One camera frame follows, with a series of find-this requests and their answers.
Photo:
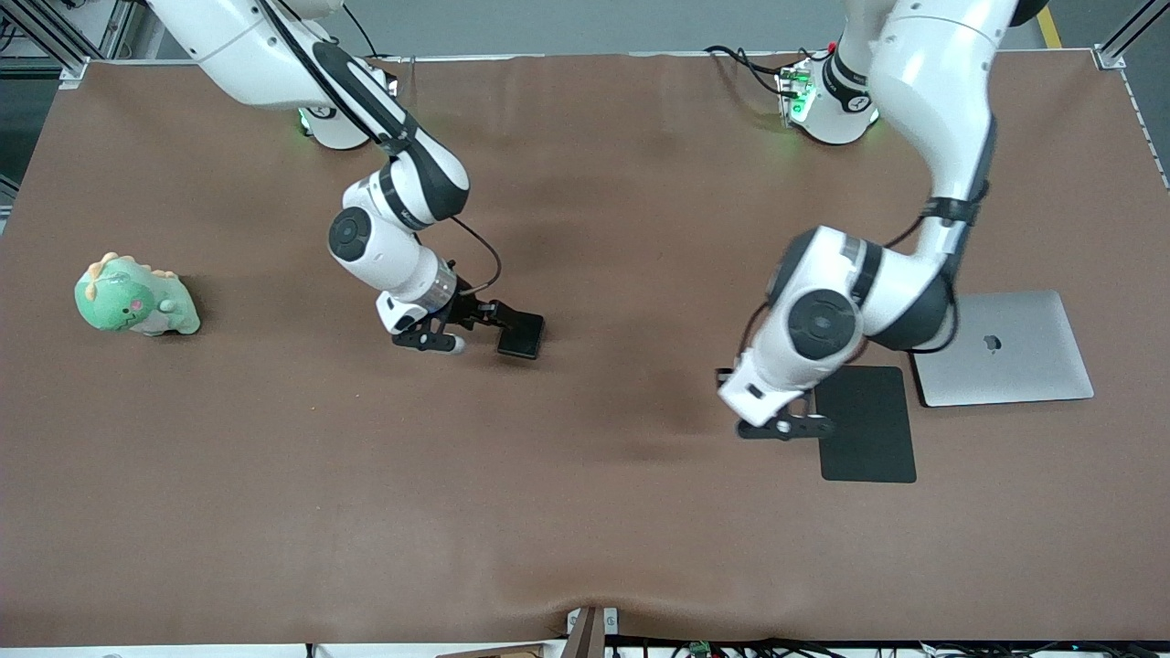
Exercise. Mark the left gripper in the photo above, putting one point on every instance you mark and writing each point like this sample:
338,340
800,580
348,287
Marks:
722,375

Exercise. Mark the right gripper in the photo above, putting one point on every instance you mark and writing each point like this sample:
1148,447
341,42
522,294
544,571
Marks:
467,310

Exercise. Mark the black phone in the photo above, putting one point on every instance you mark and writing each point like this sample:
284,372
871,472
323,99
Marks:
526,340

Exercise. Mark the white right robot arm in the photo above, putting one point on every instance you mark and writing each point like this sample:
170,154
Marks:
274,64

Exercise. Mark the black mouse pad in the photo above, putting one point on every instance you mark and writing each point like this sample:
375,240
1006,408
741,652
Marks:
873,439

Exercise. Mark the brown table cover mat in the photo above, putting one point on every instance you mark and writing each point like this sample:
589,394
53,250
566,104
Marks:
585,512

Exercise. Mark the silver closed laptop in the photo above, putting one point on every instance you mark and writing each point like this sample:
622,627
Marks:
1024,356

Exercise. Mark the green dinosaur plush toy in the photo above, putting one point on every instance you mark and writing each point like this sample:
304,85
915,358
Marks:
128,302

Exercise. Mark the metal table edge bracket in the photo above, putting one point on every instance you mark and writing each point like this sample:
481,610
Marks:
591,629

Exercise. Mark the aluminium frame post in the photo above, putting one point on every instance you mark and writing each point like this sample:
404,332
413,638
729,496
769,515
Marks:
55,37
1129,32

